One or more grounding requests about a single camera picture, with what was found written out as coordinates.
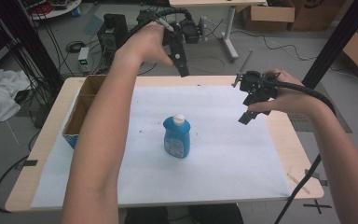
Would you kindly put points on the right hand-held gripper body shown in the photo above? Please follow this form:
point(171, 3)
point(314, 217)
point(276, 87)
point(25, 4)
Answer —
point(258, 88)

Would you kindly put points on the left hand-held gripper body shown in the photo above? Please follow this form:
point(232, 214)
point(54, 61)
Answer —
point(174, 43)

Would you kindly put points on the person's left hand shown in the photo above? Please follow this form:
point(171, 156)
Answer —
point(146, 42)

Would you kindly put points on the person's right hand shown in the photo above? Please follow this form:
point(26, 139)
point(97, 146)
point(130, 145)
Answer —
point(287, 96)

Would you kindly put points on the thin metal rod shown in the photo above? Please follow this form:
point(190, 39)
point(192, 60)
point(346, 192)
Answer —
point(245, 63)

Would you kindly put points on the white paper sheet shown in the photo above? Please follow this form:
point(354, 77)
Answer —
point(217, 149)

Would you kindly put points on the white desk with metal leg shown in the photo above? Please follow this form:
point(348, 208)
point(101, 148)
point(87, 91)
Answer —
point(227, 18)

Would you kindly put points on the black computer tower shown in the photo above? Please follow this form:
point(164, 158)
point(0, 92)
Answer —
point(113, 32)

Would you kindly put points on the blue bottle with white cap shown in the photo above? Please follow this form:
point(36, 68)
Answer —
point(177, 138)

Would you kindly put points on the small brown cardboard box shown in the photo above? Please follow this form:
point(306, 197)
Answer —
point(268, 15)

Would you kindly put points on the white power supply unit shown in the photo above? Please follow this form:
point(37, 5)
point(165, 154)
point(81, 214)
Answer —
point(84, 59)

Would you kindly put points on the large brown cardboard box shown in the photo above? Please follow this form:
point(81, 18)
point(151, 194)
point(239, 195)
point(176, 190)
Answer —
point(318, 14)

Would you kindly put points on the black tape cross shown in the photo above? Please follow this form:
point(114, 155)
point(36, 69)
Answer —
point(317, 206)

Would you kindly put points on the round white table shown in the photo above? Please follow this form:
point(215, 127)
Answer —
point(54, 9)

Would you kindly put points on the white crumpled cloth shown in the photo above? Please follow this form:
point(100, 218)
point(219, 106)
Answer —
point(0, 93)

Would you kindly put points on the black metal frame post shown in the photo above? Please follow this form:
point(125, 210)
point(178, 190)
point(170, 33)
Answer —
point(338, 40)
point(31, 43)

